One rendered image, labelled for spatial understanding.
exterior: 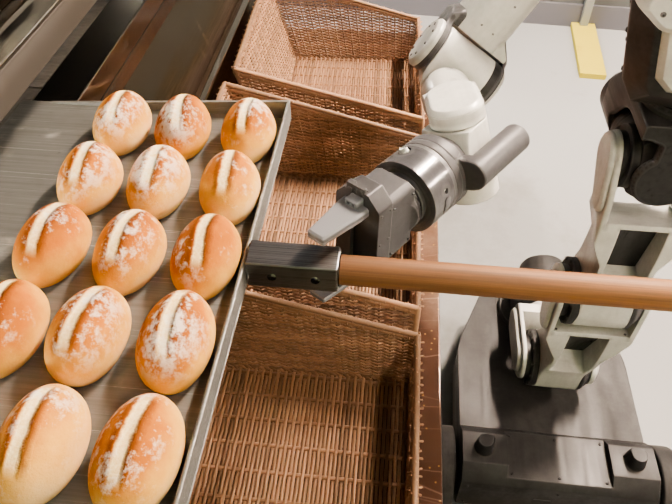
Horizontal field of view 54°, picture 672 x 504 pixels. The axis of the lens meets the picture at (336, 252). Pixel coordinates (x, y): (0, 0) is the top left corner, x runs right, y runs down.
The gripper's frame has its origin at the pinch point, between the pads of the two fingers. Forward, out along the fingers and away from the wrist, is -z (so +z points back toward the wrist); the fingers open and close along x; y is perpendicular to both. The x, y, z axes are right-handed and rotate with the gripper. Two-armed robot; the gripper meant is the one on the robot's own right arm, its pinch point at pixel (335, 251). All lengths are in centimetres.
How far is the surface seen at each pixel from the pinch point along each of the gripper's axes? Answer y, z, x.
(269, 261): 2.7, -6.5, -1.9
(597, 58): 65, 272, 118
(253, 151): 17.1, 5.2, -1.0
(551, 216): 28, 156, 120
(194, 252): 7.4, -11.3, -3.7
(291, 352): 24, 15, 55
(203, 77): 69, 38, 25
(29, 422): 2.8, -30.8, -4.2
